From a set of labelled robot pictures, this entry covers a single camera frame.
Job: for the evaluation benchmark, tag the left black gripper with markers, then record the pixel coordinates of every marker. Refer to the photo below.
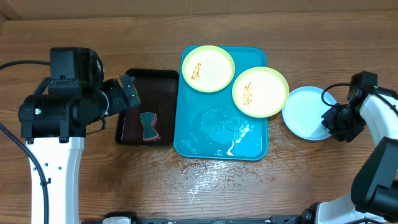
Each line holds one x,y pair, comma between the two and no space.
112,88

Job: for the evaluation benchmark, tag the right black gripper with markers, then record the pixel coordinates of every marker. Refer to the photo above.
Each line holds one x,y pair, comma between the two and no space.
330,125

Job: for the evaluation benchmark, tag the orange green scrub sponge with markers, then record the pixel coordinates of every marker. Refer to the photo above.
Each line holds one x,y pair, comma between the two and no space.
148,120

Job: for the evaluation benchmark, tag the light blue plate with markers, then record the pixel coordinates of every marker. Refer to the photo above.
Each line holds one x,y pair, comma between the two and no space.
303,111

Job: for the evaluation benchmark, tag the yellow-green plate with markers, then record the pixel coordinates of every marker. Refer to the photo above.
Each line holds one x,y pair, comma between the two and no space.
260,92
208,68

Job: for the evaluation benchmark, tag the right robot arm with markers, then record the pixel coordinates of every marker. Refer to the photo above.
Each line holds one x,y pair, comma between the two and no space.
373,196

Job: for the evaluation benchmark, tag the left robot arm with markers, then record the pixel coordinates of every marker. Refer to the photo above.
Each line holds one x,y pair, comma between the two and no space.
53,123

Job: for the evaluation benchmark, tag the black rectangular tray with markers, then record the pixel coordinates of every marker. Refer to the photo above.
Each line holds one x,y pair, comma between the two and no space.
157,90

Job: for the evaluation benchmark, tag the teal plastic tray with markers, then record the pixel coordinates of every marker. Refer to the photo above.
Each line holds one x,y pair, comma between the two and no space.
210,126

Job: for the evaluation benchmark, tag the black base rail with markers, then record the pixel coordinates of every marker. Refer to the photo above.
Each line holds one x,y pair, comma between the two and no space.
217,221

